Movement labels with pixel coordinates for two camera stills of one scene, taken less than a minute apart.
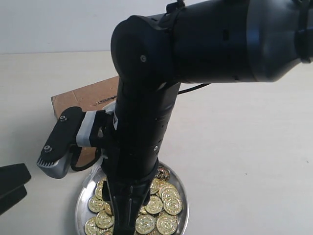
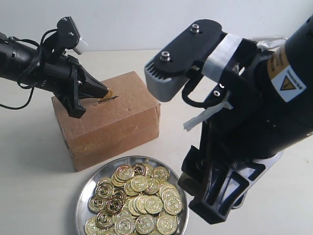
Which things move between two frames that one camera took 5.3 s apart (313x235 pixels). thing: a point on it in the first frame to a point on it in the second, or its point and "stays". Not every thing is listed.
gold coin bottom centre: (145, 224) stays
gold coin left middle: (96, 205) stays
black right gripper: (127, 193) to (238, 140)
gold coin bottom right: (166, 224) stays
